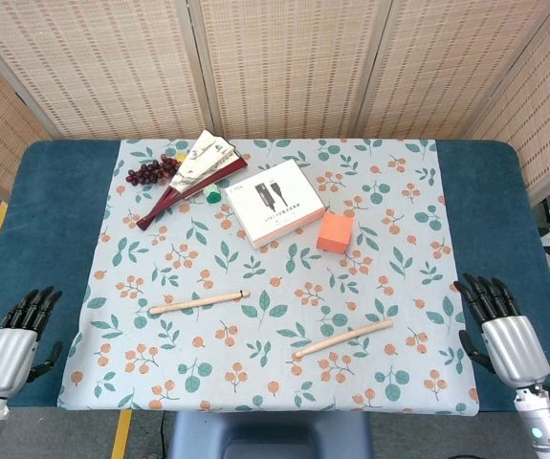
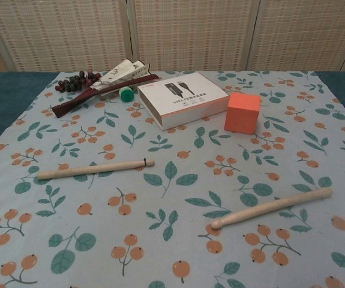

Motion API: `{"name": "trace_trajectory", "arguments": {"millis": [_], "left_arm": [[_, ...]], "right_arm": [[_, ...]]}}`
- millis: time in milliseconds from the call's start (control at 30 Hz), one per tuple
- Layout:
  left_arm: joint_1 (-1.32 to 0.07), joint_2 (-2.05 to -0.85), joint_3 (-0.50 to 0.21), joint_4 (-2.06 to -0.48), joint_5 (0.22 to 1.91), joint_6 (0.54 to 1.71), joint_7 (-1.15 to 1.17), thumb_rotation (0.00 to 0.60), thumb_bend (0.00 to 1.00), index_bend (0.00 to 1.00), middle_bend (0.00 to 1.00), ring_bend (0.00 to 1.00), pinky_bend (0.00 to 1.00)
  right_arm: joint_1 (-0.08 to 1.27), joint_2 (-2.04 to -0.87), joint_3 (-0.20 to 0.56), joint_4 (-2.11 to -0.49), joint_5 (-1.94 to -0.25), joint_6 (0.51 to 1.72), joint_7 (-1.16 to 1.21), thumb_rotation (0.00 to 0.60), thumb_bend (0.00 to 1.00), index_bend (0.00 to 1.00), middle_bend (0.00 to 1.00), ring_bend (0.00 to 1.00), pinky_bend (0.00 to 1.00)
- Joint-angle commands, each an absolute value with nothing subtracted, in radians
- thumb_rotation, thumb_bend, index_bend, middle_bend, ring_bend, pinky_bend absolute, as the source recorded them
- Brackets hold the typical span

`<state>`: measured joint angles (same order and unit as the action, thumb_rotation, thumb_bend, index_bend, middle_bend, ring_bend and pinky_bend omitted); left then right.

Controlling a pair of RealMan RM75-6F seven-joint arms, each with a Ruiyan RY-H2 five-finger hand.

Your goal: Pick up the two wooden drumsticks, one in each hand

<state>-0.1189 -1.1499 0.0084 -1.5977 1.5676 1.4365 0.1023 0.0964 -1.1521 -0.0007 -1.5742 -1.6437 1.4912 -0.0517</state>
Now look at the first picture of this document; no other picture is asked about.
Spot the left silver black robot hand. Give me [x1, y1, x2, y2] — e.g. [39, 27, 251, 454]
[0, 285, 64, 400]

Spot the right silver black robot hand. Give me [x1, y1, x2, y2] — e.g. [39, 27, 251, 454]
[452, 273, 550, 388]

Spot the wooden stick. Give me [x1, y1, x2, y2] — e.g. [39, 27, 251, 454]
[292, 318, 394, 360]
[148, 290, 252, 316]

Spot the blue table cover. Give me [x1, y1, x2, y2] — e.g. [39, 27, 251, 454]
[0, 139, 550, 413]

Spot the orange cube box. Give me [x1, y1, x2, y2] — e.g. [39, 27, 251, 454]
[316, 211, 356, 254]

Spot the bunch of dark red grapes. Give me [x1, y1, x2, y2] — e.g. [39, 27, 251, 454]
[125, 153, 183, 187]

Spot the floral patterned tablecloth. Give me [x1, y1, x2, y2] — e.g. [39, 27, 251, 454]
[56, 138, 481, 414]

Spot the folding fan with dark ribs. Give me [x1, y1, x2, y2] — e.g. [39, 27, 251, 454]
[135, 129, 249, 231]

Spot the woven bamboo folding screen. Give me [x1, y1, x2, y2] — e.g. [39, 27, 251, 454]
[0, 0, 550, 206]

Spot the white cable product box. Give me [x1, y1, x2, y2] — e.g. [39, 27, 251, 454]
[224, 159, 326, 251]

